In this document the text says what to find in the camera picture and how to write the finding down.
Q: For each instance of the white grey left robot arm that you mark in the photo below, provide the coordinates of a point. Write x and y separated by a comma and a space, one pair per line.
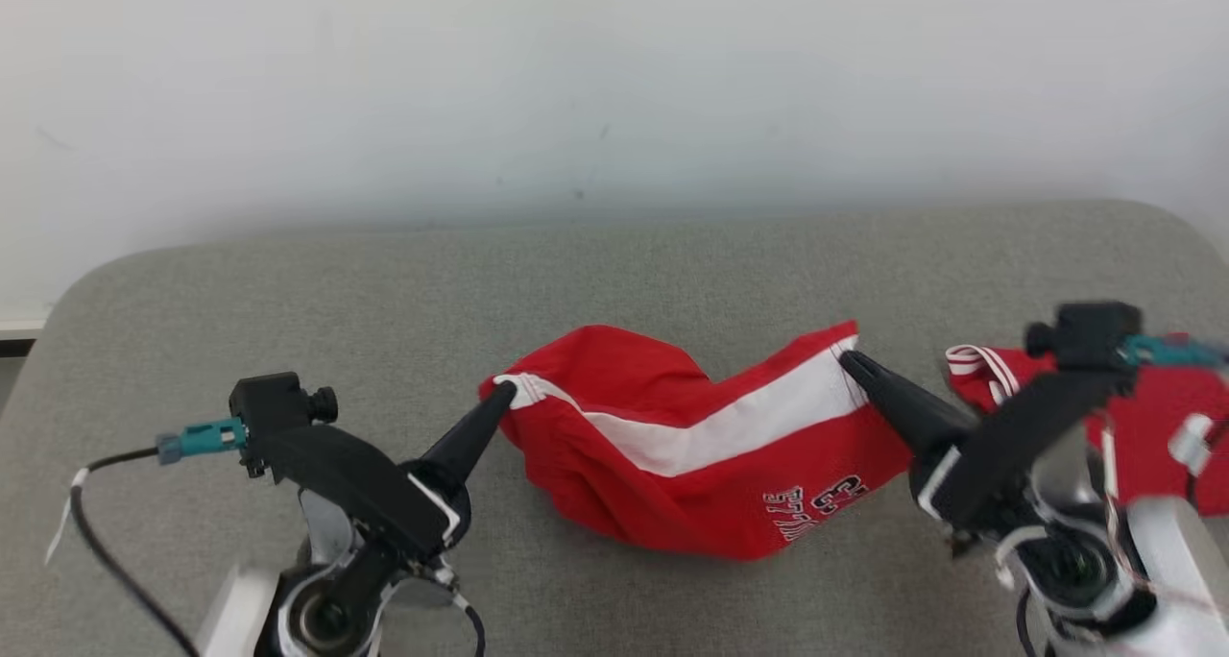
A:
250, 609

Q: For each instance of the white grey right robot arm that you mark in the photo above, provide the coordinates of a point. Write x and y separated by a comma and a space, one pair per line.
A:
1171, 561

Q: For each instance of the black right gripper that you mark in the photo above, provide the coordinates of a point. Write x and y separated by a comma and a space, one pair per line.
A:
1008, 446

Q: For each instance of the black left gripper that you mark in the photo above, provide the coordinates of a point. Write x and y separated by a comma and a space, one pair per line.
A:
365, 484

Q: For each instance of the red Bulls 23 jersey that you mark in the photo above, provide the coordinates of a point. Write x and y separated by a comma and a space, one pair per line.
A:
1147, 417

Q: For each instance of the red white-striped Bulls shorts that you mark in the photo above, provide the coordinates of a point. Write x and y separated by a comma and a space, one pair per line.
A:
614, 378

